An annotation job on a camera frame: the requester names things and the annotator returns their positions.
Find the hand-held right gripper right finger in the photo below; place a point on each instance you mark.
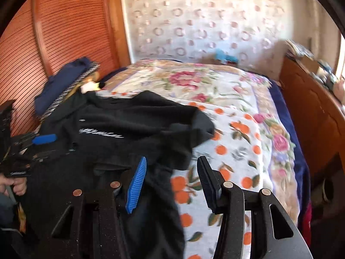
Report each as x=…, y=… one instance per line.
x=208, y=186

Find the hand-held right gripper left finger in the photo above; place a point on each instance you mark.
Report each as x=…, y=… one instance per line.
x=137, y=186

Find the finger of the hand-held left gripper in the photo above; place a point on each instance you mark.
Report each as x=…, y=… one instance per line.
x=44, y=139

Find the black sweater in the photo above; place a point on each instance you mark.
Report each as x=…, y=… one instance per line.
x=107, y=129

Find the person's left hand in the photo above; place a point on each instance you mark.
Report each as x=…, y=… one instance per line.
x=16, y=186

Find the orange fruit print blanket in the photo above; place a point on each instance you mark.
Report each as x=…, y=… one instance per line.
x=229, y=162

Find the folded navy patterned cloth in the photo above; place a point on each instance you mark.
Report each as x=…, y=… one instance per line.
x=67, y=91

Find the folded yellow cloth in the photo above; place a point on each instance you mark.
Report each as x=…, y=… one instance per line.
x=87, y=79

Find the red cloth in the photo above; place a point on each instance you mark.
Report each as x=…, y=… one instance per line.
x=306, y=218

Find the pink rose floral blanket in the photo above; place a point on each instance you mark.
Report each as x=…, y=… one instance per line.
x=188, y=81

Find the wooden slatted headboard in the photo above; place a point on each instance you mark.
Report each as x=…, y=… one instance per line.
x=59, y=32

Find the blue toy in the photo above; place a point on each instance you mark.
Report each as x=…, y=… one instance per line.
x=225, y=57

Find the wooden cabinet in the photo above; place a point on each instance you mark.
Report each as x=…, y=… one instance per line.
x=312, y=108

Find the cardboard box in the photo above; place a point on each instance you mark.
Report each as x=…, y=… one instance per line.
x=309, y=64

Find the wooden side table with clutter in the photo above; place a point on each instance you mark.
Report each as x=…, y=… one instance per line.
x=323, y=70

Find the white circle pattern curtain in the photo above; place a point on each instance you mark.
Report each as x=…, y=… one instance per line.
x=202, y=19

